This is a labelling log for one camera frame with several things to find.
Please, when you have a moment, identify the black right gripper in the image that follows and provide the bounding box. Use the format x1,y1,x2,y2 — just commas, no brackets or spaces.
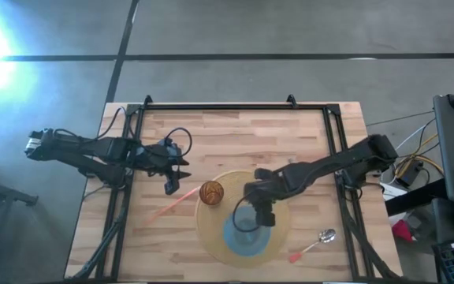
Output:
244,168,288,228

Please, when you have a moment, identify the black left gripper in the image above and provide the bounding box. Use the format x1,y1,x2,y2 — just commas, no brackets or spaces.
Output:
137,142,193,196

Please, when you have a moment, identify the translucent blue plastic bowl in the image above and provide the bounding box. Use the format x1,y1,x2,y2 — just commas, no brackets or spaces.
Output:
221,204,272,258

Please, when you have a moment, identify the amber ribbed glass cup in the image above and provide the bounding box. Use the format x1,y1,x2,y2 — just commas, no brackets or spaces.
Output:
199,180,225,207

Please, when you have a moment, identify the pink chopstick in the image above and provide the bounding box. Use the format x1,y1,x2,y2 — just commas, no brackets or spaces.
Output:
143,185,203,228

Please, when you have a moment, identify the silver spoon with orange handle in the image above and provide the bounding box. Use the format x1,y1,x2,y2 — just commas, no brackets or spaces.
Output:
288,228,337,264

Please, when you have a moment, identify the round woven straw placemat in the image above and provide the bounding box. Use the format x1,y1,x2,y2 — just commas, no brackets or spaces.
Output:
194,169,291,270

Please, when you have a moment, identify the white power strip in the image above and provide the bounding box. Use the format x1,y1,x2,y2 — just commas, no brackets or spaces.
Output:
380,183,409,200

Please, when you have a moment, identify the red floor item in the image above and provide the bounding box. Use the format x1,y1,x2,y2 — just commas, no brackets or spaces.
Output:
391,219,415,242

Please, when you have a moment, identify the black slanted bar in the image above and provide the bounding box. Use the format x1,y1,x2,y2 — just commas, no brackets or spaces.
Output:
384,179,448,217

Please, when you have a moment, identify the small black power adapter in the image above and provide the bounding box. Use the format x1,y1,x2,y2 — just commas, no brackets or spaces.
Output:
396,159,425,187

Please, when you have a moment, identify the black floor stand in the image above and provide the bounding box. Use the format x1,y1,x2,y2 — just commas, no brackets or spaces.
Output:
0,157,39,208

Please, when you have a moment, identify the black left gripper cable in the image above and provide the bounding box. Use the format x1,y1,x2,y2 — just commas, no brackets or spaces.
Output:
159,126,194,159

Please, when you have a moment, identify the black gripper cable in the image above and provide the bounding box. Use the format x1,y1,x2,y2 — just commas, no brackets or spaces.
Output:
159,126,194,159
231,191,262,234

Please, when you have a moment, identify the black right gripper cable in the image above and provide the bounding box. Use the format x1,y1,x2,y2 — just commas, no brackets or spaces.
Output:
231,191,262,234

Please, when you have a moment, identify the black aluminium table frame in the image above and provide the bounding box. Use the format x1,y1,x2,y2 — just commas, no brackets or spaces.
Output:
69,94,400,282

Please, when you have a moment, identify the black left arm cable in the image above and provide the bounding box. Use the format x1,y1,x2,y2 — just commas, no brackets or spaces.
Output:
55,105,128,142

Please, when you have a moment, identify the white floor cable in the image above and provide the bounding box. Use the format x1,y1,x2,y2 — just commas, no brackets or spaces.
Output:
394,118,437,153

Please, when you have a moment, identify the yellow floor cable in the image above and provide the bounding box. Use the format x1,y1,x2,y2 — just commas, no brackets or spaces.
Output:
394,133,445,174

